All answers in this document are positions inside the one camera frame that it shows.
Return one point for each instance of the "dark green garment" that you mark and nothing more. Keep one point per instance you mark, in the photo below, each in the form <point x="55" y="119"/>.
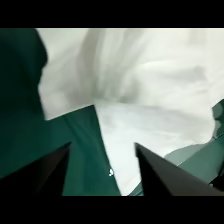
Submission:
<point x="23" y="133"/>

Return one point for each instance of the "white garment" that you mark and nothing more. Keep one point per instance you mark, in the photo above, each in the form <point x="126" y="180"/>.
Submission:
<point x="140" y="100"/>

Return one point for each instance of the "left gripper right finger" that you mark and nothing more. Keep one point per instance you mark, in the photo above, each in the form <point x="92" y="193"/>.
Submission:
<point x="163" y="176"/>

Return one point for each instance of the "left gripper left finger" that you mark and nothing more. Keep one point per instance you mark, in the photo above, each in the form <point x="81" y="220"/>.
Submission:
<point x="46" y="173"/>

